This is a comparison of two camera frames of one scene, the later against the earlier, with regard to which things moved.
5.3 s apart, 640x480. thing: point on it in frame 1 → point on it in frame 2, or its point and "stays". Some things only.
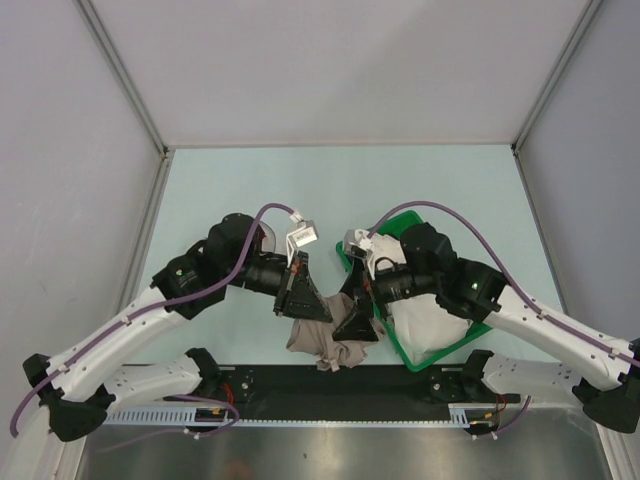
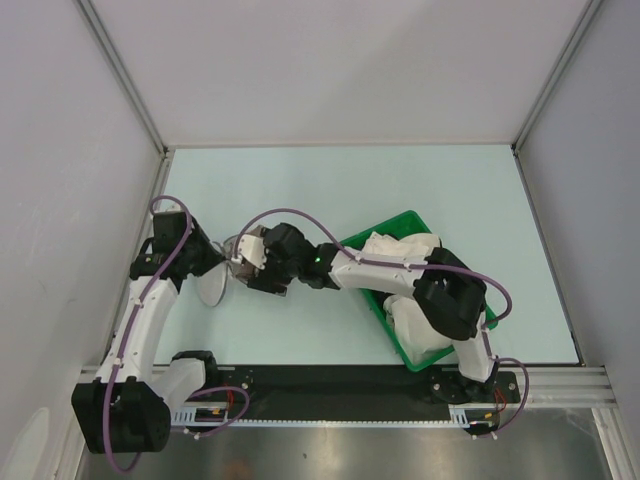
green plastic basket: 397,225 stays
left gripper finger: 301,300 → 210,255
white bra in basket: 422,324 stays
